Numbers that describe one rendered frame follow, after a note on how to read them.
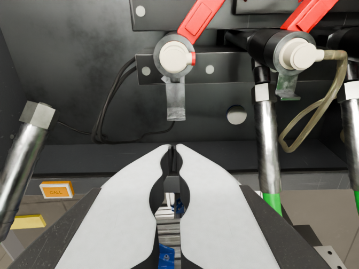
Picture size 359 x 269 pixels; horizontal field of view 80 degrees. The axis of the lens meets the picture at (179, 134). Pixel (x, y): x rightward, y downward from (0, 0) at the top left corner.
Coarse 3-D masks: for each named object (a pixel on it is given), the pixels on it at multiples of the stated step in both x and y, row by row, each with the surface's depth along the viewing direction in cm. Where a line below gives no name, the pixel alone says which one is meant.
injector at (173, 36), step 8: (176, 32) 17; (160, 40) 14; (168, 40) 14; (176, 40) 14; (184, 40) 14; (160, 48) 14; (192, 48) 14; (160, 64) 15; (160, 72) 15; (168, 72) 15; (184, 72) 15; (176, 80) 19
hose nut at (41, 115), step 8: (32, 104) 15; (40, 104) 15; (24, 112) 15; (32, 112) 15; (40, 112) 15; (48, 112) 15; (56, 112) 16; (24, 120) 15; (32, 120) 15; (40, 120) 15; (48, 120) 15; (56, 120) 16; (48, 128) 15
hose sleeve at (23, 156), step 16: (32, 128) 15; (16, 144) 14; (32, 144) 15; (16, 160) 14; (32, 160) 15; (0, 176) 14; (16, 176) 14; (0, 192) 14; (16, 192) 14; (0, 208) 14; (16, 208) 15; (0, 224) 14; (0, 240) 14
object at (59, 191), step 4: (44, 188) 38; (48, 188) 38; (52, 188) 38; (56, 188) 38; (60, 188) 38; (64, 188) 38; (72, 188) 39; (44, 192) 38; (48, 192) 38; (52, 192) 38; (56, 192) 38; (60, 192) 38; (64, 192) 38; (72, 192) 39; (48, 196) 38; (52, 196) 38; (56, 196) 38; (60, 196) 39
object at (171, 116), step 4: (172, 112) 17; (176, 112) 17; (180, 112) 17; (184, 112) 17; (168, 116) 16; (172, 116) 16; (176, 116) 16; (180, 116) 16; (184, 116) 16; (168, 120) 16; (172, 120) 16; (176, 120) 16; (180, 120) 16
